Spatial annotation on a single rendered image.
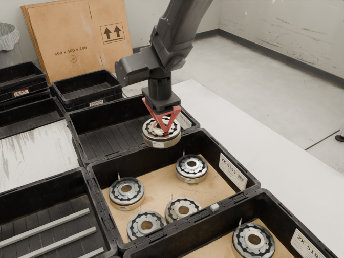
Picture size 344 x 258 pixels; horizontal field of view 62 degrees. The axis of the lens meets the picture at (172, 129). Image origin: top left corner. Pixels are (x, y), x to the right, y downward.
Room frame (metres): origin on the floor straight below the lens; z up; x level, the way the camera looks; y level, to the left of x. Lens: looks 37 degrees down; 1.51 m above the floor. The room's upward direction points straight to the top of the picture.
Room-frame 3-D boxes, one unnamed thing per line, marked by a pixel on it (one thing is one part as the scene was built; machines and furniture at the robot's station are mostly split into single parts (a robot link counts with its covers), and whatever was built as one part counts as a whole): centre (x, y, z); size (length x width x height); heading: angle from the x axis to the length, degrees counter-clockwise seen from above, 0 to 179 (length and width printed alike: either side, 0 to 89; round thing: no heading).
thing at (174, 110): (0.61, 0.02, 1.10); 0.07 x 0.07 x 0.09; 27
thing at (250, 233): (0.40, -0.20, 0.86); 0.05 x 0.05 x 0.01
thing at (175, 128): (0.62, 0.03, 1.04); 0.10 x 0.10 x 0.01
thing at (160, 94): (0.62, 0.03, 1.17); 0.10 x 0.07 x 0.07; 27
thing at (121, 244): (0.56, 0.00, 0.92); 0.40 x 0.30 x 0.02; 118
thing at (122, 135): (0.82, 0.14, 0.87); 0.40 x 0.30 x 0.11; 118
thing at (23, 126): (1.50, 0.90, 0.31); 0.40 x 0.30 x 0.34; 124
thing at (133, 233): (0.44, 0.06, 0.86); 0.10 x 0.10 x 0.01
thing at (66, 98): (1.73, 0.57, 0.37); 0.40 x 0.30 x 0.45; 124
